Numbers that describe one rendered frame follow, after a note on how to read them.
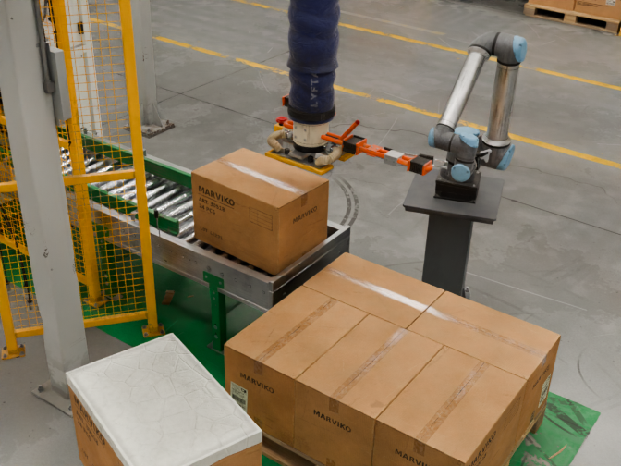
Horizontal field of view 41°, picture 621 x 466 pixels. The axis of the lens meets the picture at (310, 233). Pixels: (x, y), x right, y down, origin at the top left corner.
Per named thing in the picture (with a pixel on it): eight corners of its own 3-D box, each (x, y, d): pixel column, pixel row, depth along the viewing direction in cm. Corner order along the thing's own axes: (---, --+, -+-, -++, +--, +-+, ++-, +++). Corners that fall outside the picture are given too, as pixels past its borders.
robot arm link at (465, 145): (453, 133, 385) (447, 158, 390) (476, 140, 380) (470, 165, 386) (459, 128, 392) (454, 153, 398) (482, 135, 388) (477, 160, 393)
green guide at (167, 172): (49, 134, 561) (47, 122, 557) (61, 129, 569) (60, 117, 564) (231, 204, 483) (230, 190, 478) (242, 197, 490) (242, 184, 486)
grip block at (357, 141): (340, 151, 386) (341, 140, 383) (352, 144, 393) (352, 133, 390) (356, 156, 382) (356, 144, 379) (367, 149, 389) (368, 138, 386)
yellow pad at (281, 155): (264, 155, 403) (264, 146, 401) (276, 149, 410) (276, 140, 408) (321, 176, 387) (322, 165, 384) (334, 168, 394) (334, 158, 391)
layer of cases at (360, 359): (225, 411, 392) (223, 344, 372) (342, 312, 463) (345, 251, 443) (453, 534, 333) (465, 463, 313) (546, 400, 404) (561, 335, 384)
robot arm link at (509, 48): (482, 154, 454) (502, 26, 408) (513, 164, 447) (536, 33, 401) (472, 168, 443) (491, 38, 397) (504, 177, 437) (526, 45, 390)
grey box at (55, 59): (33, 110, 360) (22, 42, 345) (42, 106, 364) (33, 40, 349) (64, 121, 351) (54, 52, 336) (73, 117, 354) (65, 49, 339)
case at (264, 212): (194, 238, 450) (190, 171, 430) (244, 211, 477) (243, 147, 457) (278, 277, 418) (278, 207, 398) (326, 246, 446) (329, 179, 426)
